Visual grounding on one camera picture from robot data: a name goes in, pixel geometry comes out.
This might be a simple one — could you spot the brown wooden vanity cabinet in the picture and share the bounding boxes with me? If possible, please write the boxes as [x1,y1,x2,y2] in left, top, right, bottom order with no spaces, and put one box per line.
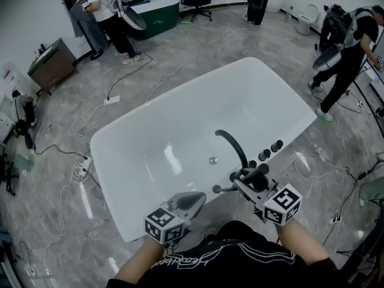
[27,37,80,96]

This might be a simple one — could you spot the black curved tub faucet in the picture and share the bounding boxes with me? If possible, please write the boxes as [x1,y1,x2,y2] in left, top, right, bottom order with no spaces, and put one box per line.
[214,129,249,169]

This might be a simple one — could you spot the black swivel chair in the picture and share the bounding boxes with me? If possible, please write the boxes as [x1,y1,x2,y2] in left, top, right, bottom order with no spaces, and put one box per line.
[0,153,20,197]

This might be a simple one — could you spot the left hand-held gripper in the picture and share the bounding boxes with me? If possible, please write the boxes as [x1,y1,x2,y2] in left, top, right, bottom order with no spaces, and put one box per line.
[145,191,208,245]

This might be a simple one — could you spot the white bathtub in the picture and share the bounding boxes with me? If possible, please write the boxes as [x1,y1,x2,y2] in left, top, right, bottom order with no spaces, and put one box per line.
[89,56,318,243]

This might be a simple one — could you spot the person's grey shoe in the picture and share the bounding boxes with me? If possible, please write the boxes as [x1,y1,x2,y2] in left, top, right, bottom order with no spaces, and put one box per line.
[200,226,223,242]

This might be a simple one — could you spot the white panel board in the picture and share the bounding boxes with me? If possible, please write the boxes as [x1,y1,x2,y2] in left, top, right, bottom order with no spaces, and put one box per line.
[371,25,384,74]

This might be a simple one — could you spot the person's left forearm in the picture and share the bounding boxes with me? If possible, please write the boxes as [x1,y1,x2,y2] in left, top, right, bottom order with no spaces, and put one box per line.
[115,237,169,281]

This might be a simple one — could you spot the dark green bathtub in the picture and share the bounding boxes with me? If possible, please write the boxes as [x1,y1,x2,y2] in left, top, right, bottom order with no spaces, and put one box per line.
[131,0,180,40]

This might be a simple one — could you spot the white round pedestal basin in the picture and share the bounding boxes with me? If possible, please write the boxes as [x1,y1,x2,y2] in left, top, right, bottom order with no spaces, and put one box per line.
[266,0,283,14]

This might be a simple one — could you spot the person's black printed shirt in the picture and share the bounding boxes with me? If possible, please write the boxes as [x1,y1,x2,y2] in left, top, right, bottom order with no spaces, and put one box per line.
[106,220,340,288]

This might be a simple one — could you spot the person's right forearm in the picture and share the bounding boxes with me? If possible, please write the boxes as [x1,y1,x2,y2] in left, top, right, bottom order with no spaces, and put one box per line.
[275,219,331,260]

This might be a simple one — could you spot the white toilet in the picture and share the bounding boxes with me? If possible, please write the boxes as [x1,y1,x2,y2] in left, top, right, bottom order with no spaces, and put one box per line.
[296,4,319,35]

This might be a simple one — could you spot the white drawer cabinet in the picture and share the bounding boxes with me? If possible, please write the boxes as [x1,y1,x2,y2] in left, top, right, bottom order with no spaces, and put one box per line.
[0,94,16,143]

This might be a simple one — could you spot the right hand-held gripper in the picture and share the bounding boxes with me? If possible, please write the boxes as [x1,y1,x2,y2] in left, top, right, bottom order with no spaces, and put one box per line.
[233,178,303,226]

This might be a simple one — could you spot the grey hanging robe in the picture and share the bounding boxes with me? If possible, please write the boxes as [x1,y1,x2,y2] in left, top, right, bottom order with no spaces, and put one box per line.
[69,1,109,52]

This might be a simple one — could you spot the translucent green bin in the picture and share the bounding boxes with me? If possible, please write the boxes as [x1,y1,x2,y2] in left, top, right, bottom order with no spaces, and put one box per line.
[13,154,34,173]

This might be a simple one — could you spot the pale green cloth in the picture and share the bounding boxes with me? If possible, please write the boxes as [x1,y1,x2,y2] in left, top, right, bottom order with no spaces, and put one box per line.
[359,181,384,203]

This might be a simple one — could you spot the white water dispenser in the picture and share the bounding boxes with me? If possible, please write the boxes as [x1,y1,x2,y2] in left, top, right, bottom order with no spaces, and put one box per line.
[0,61,34,101]

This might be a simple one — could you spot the black floor cable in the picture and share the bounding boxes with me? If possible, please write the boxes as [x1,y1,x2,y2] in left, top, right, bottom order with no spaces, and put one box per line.
[34,143,102,189]

